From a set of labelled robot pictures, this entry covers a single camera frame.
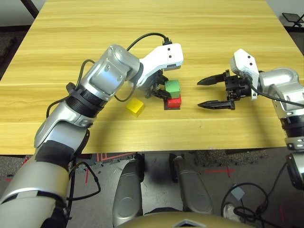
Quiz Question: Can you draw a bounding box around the grey robot leg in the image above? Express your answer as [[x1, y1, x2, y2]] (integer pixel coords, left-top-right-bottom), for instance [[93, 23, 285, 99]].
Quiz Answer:
[[112, 158, 145, 228], [169, 153, 214, 214]]

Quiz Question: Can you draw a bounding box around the grey left robot leg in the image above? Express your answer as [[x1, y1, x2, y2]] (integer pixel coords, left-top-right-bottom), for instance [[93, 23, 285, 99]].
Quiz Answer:
[[112, 158, 145, 228]]

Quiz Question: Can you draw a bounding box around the grey paper card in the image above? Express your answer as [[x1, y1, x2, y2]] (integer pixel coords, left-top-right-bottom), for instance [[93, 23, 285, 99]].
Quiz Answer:
[[229, 186, 245, 200]]

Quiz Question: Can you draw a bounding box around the black metal frame bar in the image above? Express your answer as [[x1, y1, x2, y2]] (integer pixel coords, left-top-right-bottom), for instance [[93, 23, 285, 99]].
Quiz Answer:
[[20, 0, 40, 19]]

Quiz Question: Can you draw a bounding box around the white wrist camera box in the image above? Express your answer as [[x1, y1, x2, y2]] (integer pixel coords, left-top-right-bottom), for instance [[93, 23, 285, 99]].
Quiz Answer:
[[137, 43, 185, 90], [229, 48, 261, 100]]

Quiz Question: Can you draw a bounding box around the black square marker pad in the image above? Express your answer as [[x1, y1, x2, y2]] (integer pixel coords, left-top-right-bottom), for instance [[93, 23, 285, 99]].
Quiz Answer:
[[163, 98, 181, 111]]

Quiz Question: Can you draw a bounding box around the yellow wooden block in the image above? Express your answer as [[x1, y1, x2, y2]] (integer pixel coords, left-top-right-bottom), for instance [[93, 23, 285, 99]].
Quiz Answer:
[[126, 98, 145, 118]]

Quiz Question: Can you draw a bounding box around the black looped cable with connector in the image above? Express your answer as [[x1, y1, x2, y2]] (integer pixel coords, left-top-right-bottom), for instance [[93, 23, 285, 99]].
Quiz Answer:
[[220, 161, 295, 228]]

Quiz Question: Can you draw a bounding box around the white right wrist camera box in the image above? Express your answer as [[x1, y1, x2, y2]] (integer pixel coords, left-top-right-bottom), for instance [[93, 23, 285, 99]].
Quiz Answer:
[[229, 48, 261, 100]]

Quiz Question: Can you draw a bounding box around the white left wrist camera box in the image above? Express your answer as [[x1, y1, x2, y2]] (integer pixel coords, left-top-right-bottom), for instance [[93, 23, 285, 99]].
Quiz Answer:
[[137, 43, 185, 90]]

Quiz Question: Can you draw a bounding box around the gold robot torso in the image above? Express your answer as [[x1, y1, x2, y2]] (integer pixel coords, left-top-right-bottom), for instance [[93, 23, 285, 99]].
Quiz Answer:
[[117, 212, 255, 228]]

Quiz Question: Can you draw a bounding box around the black mat with red lines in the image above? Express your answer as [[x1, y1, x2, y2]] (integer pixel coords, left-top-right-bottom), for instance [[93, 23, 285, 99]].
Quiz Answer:
[[96, 153, 137, 164]]

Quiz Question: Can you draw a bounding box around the white sneaker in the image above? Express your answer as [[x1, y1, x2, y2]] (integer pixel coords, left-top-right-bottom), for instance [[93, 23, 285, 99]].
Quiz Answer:
[[223, 202, 238, 218]]

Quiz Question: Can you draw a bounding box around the grey speckled carpet piece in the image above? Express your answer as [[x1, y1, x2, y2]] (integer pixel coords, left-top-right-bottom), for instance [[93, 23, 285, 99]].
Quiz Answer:
[[194, 149, 269, 167]]

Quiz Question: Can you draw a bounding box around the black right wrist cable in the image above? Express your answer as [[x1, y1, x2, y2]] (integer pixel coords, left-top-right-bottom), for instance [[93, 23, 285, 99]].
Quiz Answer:
[[242, 72, 304, 107]]

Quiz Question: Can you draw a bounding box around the red wooden block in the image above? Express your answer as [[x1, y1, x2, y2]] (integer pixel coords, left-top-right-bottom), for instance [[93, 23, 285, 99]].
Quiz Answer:
[[166, 96, 182, 109]]

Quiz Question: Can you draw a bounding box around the grey right robot leg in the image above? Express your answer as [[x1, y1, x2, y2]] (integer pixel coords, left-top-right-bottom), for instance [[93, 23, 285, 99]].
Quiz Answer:
[[169, 153, 214, 214]]

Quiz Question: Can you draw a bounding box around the black mesh stool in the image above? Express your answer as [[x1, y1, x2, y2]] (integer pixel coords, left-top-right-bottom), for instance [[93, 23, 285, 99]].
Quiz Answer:
[[282, 13, 304, 28]]

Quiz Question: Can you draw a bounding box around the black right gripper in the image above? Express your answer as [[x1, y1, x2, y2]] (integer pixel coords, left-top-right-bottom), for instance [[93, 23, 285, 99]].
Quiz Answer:
[[197, 69, 252, 111]]

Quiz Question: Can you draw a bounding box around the green wooden block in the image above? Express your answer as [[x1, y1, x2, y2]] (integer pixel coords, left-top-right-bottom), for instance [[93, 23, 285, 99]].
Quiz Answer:
[[164, 79, 181, 99]]

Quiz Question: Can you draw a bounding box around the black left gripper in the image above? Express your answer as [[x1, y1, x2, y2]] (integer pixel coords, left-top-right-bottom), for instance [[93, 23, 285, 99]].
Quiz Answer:
[[144, 69, 172, 100]]

